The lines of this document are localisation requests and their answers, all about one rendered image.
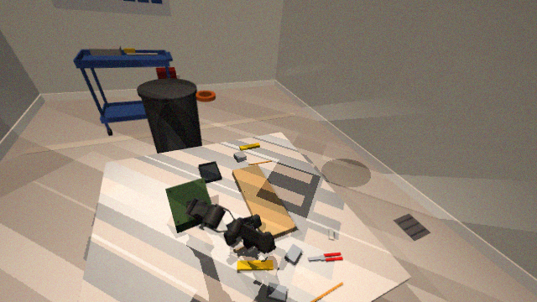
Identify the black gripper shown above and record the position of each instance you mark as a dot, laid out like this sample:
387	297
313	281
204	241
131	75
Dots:
253	221

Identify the yellow flat bar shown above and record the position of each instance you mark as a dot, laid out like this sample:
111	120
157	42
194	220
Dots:
255	265
245	147

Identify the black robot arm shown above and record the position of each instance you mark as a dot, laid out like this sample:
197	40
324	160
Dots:
212	215

